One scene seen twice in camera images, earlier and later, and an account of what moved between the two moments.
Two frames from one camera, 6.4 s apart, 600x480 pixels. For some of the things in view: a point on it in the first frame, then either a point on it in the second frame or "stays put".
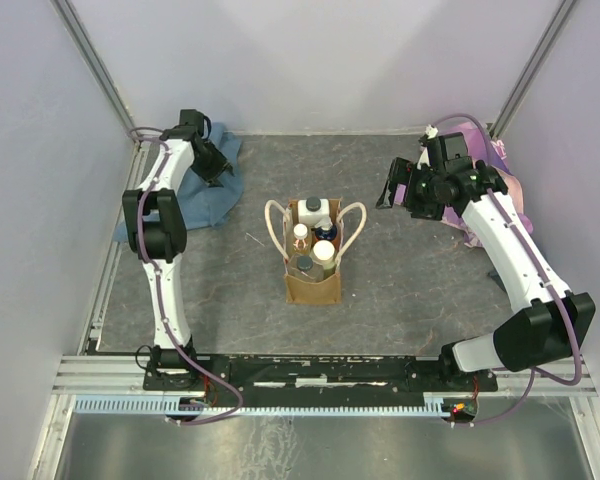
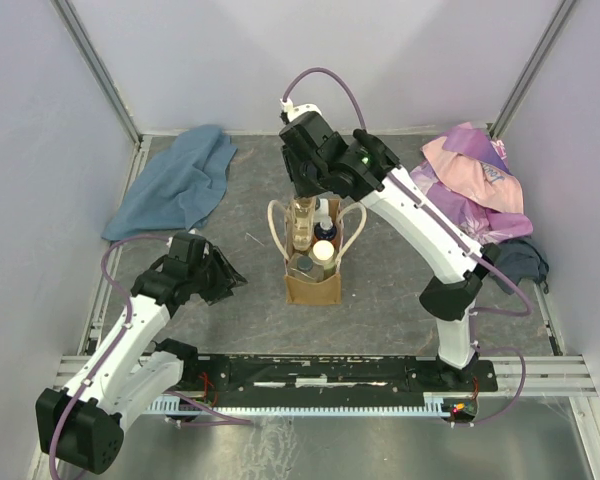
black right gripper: (402, 172) → (292, 163)
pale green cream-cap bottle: (324, 254) stays put
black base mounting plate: (316, 376) stays put
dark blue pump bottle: (325, 229) stays put
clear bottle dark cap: (301, 266) stays put
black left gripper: (220, 166) → (227, 276)
